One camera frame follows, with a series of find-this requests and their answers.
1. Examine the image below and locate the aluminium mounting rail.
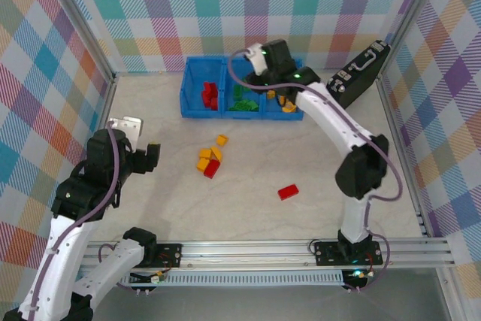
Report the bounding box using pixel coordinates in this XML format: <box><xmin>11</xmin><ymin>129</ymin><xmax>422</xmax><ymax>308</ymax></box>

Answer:
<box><xmin>80</xmin><ymin>238</ymin><xmax>452</xmax><ymax>272</ymax></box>

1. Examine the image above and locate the black case with silver handle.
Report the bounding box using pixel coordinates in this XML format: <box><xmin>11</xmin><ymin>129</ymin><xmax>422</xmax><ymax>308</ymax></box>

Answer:
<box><xmin>325</xmin><ymin>39</ymin><xmax>392</xmax><ymax>110</ymax></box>

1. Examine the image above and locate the long red lego brick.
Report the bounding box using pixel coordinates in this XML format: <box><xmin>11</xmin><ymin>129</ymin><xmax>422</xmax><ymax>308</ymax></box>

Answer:
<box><xmin>277</xmin><ymin>183</ymin><xmax>301</xmax><ymax>201</ymax></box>

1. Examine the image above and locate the aluminium frame side rail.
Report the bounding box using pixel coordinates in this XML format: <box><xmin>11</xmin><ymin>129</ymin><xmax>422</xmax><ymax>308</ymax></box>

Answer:
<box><xmin>375</xmin><ymin>71</ymin><xmax>465</xmax><ymax>321</ymax></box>
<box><xmin>96</xmin><ymin>72</ymin><xmax>118</xmax><ymax>134</ymax></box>

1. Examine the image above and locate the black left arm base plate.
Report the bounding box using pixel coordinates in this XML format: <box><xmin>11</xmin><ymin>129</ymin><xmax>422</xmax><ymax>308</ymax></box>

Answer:
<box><xmin>152</xmin><ymin>242</ymin><xmax>184</xmax><ymax>268</ymax></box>

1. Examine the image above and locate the slotted grey cable duct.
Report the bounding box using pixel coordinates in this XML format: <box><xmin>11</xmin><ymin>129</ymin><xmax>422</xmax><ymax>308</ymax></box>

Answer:
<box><xmin>112</xmin><ymin>270</ymin><xmax>345</xmax><ymax>287</ymax></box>

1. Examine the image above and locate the small wired connector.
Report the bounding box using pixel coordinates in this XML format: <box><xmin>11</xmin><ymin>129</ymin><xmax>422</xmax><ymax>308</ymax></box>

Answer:
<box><xmin>347</xmin><ymin>268</ymin><xmax>377</xmax><ymax>285</ymax></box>
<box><xmin>148</xmin><ymin>270</ymin><xmax>171</xmax><ymax>285</ymax></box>

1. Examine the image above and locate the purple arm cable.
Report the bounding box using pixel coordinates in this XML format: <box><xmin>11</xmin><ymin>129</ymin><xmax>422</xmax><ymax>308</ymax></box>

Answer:
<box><xmin>228</xmin><ymin>48</ymin><xmax>403</xmax><ymax>294</ymax></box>
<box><xmin>26</xmin><ymin>121</ymin><xmax>161</xmax><ymax>316</ymax></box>

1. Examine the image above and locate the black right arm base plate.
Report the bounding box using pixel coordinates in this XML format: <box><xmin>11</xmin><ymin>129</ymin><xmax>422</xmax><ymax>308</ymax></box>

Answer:
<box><xmin>313</xmin><ymin>240</ymin><xmax>384</xmax><ymax>266</ymax></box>

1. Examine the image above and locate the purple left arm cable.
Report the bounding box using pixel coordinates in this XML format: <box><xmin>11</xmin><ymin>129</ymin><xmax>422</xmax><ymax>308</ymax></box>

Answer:
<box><xmin>26</xmin><ymin>121</ymin><xmax>161</xmax><ymax>316</ymax></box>

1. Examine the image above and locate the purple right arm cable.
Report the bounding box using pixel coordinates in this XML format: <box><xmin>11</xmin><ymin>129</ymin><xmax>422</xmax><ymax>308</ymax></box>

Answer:
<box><xmin>228</xmin><ymin>48</ymin><xmax>403</xmax><ymax>294</ymax></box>

